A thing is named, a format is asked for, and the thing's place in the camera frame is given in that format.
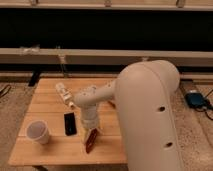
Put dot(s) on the black rectangular block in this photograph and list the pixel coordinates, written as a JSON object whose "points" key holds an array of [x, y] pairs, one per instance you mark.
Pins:
{"points": [[70, 124]]}

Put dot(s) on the black bracket under shelf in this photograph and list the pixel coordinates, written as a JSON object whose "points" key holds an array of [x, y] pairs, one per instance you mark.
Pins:
{"points": [[35, 77]]}

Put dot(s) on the wooden table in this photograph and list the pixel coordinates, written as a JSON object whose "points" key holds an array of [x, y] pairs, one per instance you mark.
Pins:
{"points": [[47, 106]]}

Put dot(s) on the blue device on floor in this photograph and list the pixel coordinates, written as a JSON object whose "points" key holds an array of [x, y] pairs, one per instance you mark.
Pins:
{"points": [[196, 100]]}

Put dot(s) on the dark red pepper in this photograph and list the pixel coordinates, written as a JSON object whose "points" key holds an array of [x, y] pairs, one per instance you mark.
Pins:
{"points": [[90, 141]]}

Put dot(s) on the orange bowl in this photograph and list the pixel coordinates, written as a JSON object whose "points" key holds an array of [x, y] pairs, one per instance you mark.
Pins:
{"points": [[112, 103]]}

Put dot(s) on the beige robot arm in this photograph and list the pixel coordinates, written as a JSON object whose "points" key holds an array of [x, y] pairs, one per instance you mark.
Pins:
{"points": [[142, 97]]}

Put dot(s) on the white paper cup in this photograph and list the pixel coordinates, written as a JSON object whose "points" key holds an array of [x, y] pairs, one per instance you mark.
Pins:
{"points": [[38, 131]]}

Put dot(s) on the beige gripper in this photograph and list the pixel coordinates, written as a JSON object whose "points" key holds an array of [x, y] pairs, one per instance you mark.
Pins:
{"points": [[89, 125]]}

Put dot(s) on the small white bottle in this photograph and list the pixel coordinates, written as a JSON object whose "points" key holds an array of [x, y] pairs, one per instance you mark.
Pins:
{"points": [[65, 95]]}

